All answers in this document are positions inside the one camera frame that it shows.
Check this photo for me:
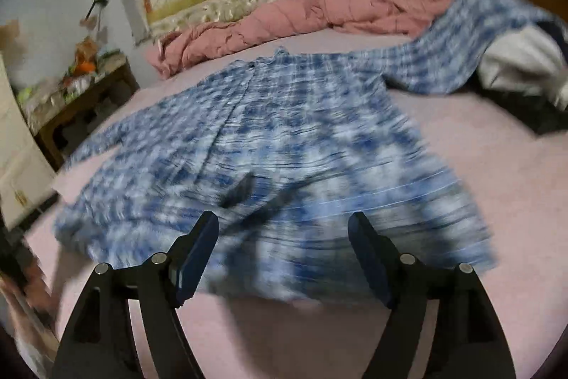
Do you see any black garment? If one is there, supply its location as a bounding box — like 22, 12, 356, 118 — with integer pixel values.
464, 74, 568, 136

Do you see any cream cabinet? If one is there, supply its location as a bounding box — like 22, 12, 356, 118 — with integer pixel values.
0, 61, 55, 229

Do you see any pink quilted blanket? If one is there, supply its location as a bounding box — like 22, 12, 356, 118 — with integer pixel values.
146, 0, 453, 80

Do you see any blue white plaid shirt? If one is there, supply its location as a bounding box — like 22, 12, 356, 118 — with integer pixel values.
54, 0, 551, 301

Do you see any orange toy on table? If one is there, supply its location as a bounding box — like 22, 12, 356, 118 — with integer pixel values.
66, 37, 98, 77

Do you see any white navy garment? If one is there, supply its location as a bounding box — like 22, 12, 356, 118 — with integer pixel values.
477, 21, 567, 110

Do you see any pink bed sheet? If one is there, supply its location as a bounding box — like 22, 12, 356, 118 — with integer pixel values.
24, 28, 568, 379

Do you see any dark wooden side table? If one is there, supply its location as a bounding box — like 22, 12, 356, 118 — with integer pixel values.
16, 51, 140, 170

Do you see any wall mounted desk lamp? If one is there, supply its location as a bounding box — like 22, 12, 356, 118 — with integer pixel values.
79, 0, 109, 31

